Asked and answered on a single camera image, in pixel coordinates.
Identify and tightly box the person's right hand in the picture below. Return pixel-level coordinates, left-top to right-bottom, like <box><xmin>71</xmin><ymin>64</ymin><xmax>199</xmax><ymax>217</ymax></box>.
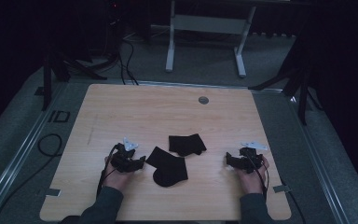
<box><xmin>236</xmin><ymin>154</ymin><xmax>270</xmax><ymax>195</ymax></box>

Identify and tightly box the person's left hand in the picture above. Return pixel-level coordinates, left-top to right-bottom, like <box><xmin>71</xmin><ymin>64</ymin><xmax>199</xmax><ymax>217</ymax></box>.
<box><xmin>103</xmin><ymin>155</ymin><xmax>134</xmax><ymax>191</ymax></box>

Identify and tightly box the black looped floor cable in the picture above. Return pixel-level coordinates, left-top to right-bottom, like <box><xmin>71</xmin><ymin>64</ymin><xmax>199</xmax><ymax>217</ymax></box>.
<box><xmin>0</xmin><ymin>133</ymin><xmax>63</xmax><ymax>223</ymax></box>

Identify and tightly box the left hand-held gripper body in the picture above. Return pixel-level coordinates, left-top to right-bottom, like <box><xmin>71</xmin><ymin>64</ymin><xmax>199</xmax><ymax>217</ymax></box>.
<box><xmin>110</xmin><ymin>136</ymin><xmax>140</xmax><ymax>174</ymax></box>

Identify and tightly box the black tripod stand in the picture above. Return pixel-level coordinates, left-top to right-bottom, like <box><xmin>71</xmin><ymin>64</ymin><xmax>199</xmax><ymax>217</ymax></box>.
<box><xmin>41</xmin><ymin>50</ymin><xmax>108</xmax><ymax>112</ymax></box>
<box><xmin>248</xmin><ymin>31</ymin><xmax>324</xmax><ymax>126</ymax></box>

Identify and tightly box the black sock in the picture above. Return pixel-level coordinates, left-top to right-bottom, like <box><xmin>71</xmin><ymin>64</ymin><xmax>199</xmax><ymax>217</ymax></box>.
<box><xmin>168</xmin><ymin>133</ymin><xmax>208</xmax><ymax>158</ymax></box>
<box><xmin>145</xmin><ymin>146</ymin><xmax>189</xmax><ymax>188</ymax></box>

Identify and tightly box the grey tape piece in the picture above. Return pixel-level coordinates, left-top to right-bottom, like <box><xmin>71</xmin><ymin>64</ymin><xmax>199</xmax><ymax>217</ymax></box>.
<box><xmin>272</xmin><ymin>184</ymin><xmax>293</xmax><ymax>194</ymax></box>

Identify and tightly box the white desk frame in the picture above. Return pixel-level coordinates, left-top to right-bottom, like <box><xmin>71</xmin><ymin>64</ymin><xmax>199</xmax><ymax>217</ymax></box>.
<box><xmin>165</xmin><ymin>0</ymin><xmax>257</xmax><ymax>78</ymax></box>

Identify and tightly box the dark equipment cabinet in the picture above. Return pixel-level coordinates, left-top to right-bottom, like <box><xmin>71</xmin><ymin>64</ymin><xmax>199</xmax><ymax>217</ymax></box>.
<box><xmin>87</xmin><ymin>0</ymin><xmax>126</xmax><ymax>58</ymax></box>

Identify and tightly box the right hand-held gripper cable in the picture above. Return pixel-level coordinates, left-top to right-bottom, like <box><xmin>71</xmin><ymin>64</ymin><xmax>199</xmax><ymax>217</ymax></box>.
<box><xmin>247</xmin><ymin>154</ymin><xmax>270</xmax><ymax>200</ymax></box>

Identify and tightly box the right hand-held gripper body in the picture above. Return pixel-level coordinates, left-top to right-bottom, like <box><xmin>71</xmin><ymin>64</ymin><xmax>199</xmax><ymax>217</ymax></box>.
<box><xmin>237</xmin><ymin>141</ymin><xmax>269</xmax><ymax>175</ymax></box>

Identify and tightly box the black background cable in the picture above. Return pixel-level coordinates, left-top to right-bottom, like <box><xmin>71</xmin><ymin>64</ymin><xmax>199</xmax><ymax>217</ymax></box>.
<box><xmin>117</xmin><ymin>52</ymin><xmax>128</xmax><ymax>86</ymax></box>
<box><xmin>122</xmin><ymin>38</ymin><xmax>140</xmax><ymax>86</ymax></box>

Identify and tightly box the metal floor rail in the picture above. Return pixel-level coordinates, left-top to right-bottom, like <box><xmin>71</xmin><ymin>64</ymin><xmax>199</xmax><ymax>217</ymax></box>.
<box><xmin>0</xmin><ymin>82</ymin><xmax>70</xmax><ymax>224</ymax></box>
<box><xmin>287</xmin><ymin>95</ymin><xmax>352</xmax><ymax>224</ymax></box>
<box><xmin>105</xmin><ymin>79</ymin><xmax>284</xmax><ymax>93</ymax></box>

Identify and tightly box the thin black floor cable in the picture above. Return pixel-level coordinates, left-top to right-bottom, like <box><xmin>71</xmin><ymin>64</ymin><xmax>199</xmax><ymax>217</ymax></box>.
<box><xmin>279</xmin><ymin>178</ymin><xmax>307</xmax><ymax>224</ymax></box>

